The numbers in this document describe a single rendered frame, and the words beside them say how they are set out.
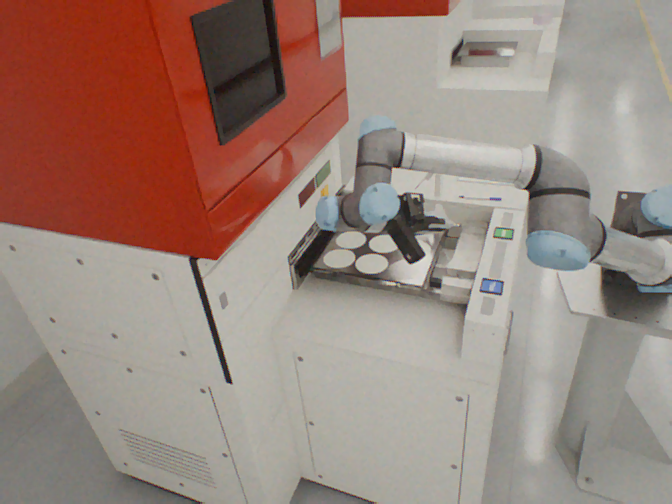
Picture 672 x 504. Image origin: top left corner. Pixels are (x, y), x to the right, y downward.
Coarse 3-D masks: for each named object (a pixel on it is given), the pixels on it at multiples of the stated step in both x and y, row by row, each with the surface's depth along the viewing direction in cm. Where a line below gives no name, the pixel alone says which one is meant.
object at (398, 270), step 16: (368, 240) 165; (432, 240) 162; (320, 256) 160; (384, 256) 157; (400, 256) 157; (432, 256) 155; (352, 272) 152; (384, 272) 151; (400, 272) 150; (416, 272) 149
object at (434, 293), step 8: (336, 280) 161; (344, 280) 160; (352, 280) 159; (384, 288) 156; (392, 288) 154; (400, 288) 153; (432, 288) 150; (440, 288) 150; (424, 296) 151; (432, 296) 150; (464, 304) 148
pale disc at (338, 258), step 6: (330, 252) 162; (336, 252) 161; (342, 252) 161; (348, 252) 161; (324, 258) 159; (330, 258) 159; (336, 258) 159; (342, 258) 158; (348, 258) 158; (354, 258) 158; (330, 264) 156; (336, 264) 156; (342, 264) 156; (348, 264) 155
